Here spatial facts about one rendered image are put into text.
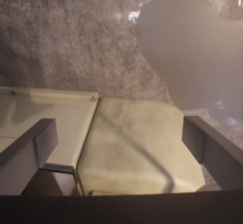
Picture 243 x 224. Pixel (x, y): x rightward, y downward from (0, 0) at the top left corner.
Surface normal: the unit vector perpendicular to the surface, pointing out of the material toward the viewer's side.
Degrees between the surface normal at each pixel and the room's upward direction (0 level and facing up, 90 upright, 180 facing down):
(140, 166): 90
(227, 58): 0
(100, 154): 90
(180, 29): 0
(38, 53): 0
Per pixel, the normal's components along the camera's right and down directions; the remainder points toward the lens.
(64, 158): 0.00, -0.78
